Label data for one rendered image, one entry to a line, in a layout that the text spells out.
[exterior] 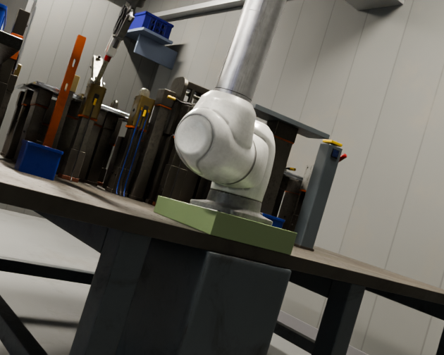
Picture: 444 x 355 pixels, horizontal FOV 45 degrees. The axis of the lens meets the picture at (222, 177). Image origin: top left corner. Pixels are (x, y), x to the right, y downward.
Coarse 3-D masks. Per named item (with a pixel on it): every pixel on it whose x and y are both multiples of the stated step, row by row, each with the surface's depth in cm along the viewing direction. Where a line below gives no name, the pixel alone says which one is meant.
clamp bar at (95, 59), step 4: (96, 56) 205; (100, 56) 203; (92, 60) 204; (96, 60) 203; (100, 60) 204; (92, 64) 202; (96, 64) 201; (100, 64) 203; (92, 68) 200; (96, 68) 200; (92, 72) 198; (96, 72) 198; (92, 76) 196; (96, 76) 197; (100, 84) 195
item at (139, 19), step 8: (136, 16) 623; (144, 16) 605; (152, 16) 608; (136, 24) 617; (144, 24) 605; (152, 24) 611; (160, 24) 616; (168, 24) 621; (160, 32) 617; (168, 32) 624
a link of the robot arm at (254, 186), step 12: (264, 132) 149; (264, 144) 147; (264, 156) 147; (252, 168) 142; (264, 168) 148; (240, 180) 143; (252, 180) 145; (264, 180) 150; (228, 192) 147; (240, 192) 147; (252, 192) 148; (264, 192) 152
